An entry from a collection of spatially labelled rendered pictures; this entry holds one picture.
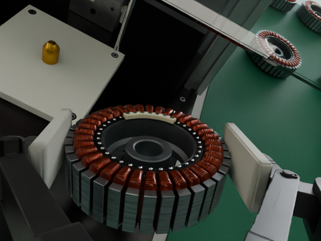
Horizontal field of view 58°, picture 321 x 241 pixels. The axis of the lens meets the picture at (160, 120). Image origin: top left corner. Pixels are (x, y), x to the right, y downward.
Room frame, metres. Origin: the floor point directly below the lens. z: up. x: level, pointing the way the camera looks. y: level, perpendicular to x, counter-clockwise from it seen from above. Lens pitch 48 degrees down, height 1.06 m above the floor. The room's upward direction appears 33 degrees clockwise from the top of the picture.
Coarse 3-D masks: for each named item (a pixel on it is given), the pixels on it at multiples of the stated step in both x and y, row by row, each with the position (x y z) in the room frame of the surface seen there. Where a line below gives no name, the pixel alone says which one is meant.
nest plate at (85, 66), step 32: (0, 32) 0.23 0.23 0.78; (32, 32) 0.26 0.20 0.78; (64, 32) 0.29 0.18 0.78; (0, 64) 0.19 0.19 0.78; (32, 64) 0.21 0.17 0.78; (64, 64) 0.24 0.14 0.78; (96, 64) 0.27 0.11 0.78; (0, 96) 0.16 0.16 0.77; (32, 96) 0.17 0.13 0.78; (64, 96) 0.20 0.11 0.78; (96, 96) 0.22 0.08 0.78
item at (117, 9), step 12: (72, 0) 0.35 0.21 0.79; (84, 0) 0.35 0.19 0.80; (96, 0) 0.35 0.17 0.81; (108, 0) 0.36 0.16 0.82; (120, 0) 0.36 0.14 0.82; (84, 12) 0.35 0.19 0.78; (96, 12) 0.35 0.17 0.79; (108, 12) 0.36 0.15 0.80; (120, 12) 0.37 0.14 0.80; (108, 24) 0.36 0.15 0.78
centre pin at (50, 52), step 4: (44, 44) 0.23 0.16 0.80; (48, 44) 0.23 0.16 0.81; (52, 44) 0.23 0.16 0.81; (56, 44) 0.24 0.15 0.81; (44, 48) 0.23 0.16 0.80; (48, 48) 0.23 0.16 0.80; (52, 48) 0.23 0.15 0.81; (56, 48) 0.23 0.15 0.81; (44, 52) 0.22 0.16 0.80; (48, 52) 0.22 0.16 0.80; (52, 52) 0.23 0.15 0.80; (56, 52) 0.23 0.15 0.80; (44, 56) 0.22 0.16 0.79; (48, 56) 0.22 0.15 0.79; (52, 56) 0.23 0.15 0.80; (56, 56) 0.23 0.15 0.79; (44, 60) 0.22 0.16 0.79; (48, 60) 0.22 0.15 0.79; (52, 60) 0.23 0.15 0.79; (56, 60) 0.23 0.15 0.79; (48, 64) 0.22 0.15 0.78; (52, 64) 0.23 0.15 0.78
